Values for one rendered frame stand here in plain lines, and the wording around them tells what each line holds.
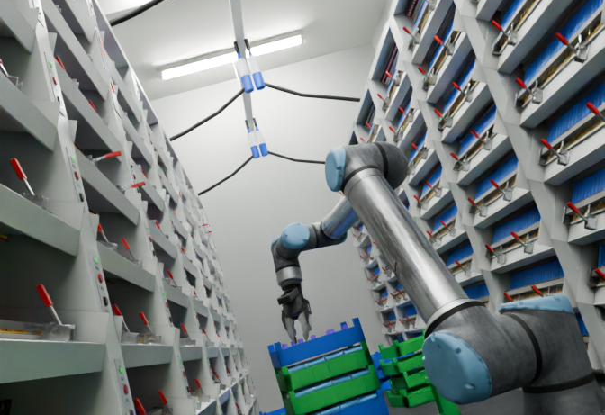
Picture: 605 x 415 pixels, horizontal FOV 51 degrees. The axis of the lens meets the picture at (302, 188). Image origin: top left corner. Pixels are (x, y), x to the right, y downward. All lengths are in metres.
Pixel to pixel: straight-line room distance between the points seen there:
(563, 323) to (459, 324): 0.22
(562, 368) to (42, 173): 1.08
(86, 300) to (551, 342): 0.90
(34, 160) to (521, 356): 1.00
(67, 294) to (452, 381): 0.74
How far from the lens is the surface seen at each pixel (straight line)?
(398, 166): 1.70
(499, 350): 1.33
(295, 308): 2.19
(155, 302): 1.84
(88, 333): 1.14
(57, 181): 1.20
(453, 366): 1.31
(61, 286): 1.16
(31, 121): 1.13
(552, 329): 1.42
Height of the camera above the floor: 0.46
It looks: 13 degrees up
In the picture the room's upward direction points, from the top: 18 degrees counter-clockwise
